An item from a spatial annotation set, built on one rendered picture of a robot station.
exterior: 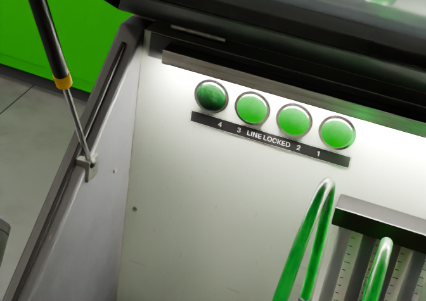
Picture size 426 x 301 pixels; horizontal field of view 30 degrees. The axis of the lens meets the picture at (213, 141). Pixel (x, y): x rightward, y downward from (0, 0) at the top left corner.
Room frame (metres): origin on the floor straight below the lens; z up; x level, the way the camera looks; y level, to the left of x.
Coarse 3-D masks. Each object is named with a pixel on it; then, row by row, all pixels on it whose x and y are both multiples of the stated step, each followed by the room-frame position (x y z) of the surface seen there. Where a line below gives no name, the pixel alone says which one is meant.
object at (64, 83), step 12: (36, 0) 0.75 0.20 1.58; (36, 12) 0.75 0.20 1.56; (48, 12) 0.76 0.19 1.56; (36, 24) 0.77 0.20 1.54; (48, 24) 0.76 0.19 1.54; (48, 36) 0.77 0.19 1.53; (48, 48) 0.78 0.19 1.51; (60, 48) 0.79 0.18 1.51; (48, 60) 0.79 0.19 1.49; (60, 60) 0.79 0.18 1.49; (60, 72) 0.79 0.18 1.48; (60, 84) 0.80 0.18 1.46; (72, 108) 0.82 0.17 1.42; (84, 144) 0.85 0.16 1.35; (84, 156) 0.86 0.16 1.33; (96, 156) 0.88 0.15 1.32; (84, 168) 0.87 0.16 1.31; (96, 168) 0.89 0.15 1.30
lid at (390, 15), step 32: (128, 0) 0.93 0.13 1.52; (160, 0) 0.86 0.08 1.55; (192, 0) 0.85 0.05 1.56; (224, 0) 0.83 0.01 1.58; (256, 0) 0.78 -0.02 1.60; (288, 0) 0.73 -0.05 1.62; (320, 0) 0.69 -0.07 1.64; (352, 0) 0.65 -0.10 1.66; (384, 0) 0.62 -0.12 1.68; (416, 0) 0.59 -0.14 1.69; (192, 32) 1.02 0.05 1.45; (224, 32) 0.95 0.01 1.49; (256, 32) 0.87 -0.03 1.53; (288, 32) 0.82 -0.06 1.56; (320, 32) 0.82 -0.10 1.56; (352, 32) 0.79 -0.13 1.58; (384, 32) 0.74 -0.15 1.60; (416, 32) 0.70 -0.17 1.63; (320, 64) 0.97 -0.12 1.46; (352, 64) 0.89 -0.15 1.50; (384, 64) 0.82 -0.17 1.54; (416, 64) 0.79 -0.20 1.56
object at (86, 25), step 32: (0, 0) 3.51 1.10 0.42; (64, 0) 3.40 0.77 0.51; (96, 0) 3.35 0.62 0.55; (0, 32) 3.50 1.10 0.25; (32, 32) 3.45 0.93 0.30; (64, 32) 3.40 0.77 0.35; (96, 32) 3.35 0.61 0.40; (0, 64) 3.56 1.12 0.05; (32, 64) 3.45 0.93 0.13; (96, 64) 3.35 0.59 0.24
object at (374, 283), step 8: (384, 240) 0.71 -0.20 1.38; (384, 248) 0.69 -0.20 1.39; (376, 256) 0.77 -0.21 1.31; (384, 256) 0.67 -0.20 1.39; (376, 264) 0.66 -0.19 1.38; (384, 264) 0.66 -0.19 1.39; (376, 272) 0.65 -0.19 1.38; (384, 272) 0.65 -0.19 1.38; (368, 280) 0.79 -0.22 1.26; (376, 280) 0.64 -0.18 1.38; (368, 288) 0.63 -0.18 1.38; (376, 288) 0.63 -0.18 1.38; (368, 296) 0.62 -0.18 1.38; (376, 296) 0.62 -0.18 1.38
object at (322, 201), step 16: (320, 192) 0.70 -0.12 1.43; (320, 208) 0.68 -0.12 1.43; (304, 224) 0.65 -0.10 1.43; (320, 224) 0.83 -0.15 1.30; (304, 240) 0.63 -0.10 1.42; (320, 240) 0.84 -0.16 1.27; (288, 256) 0.61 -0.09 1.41; (320, 256) 0.85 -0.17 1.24; (288, 272) 0.59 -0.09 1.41; (288, 288) 0.58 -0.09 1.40; (304, 288) 0.85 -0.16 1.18
